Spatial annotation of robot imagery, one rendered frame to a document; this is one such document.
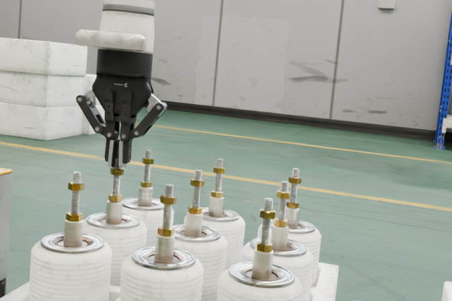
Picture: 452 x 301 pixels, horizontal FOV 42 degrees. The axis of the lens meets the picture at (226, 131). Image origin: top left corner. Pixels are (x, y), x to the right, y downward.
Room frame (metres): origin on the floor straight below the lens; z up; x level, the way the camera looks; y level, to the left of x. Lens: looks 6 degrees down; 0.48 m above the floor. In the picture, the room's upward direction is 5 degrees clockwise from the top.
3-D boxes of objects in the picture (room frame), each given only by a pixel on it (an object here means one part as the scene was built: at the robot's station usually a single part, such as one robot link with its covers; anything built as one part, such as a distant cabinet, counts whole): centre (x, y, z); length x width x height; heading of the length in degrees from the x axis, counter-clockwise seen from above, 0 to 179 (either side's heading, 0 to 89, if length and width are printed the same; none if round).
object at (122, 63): (0.82, 0.15, 0.45); 0.08 x 0.08 x 0.09
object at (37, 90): (3.47, 1.12, 0.27); 0.39 x 0.39 x 0.18; 73
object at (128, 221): (0.82, 0.15, 0.25); 0.08 x 0.08 x 0.01
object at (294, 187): (0.88, -0.11, 0.30); 0.01 x 0.01 x 0.08
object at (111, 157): (0.82, 0.15, 0.35); 0.02 x 0.01 x 0.04; 172
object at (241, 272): (0.65, -0.05, 0.25); 0.08 x 0.08 x 0.01
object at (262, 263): (0.65, -0.05, 0.26); 0.02 x 0.02 x 0.03
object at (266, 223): (0.65, -0.05, 0.30); 0.01 x 0.01 x 0.08
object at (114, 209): (0.82, 0.15, 0.26); 0.02 x 0.02 x 0.03
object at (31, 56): (3.46, 1.12, 0.45); 0.39 x 0.39 x 0.18; 73
